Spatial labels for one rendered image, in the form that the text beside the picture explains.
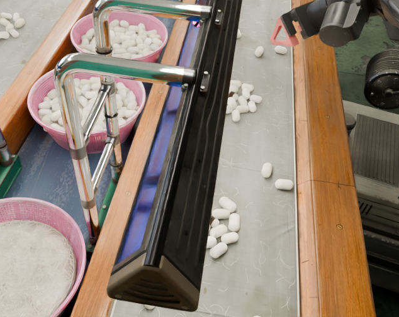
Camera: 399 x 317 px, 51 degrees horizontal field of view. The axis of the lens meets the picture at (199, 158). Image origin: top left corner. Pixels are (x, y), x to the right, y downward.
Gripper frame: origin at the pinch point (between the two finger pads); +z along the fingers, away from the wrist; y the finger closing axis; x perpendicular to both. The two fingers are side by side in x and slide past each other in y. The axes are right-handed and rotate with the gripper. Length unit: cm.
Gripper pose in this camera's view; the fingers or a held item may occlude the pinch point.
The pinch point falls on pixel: (287, 34)
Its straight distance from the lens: 100.6
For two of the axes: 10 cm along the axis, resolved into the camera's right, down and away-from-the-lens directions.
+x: -4.5, -8.9, -1.0
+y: 7.6, -4.4, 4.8
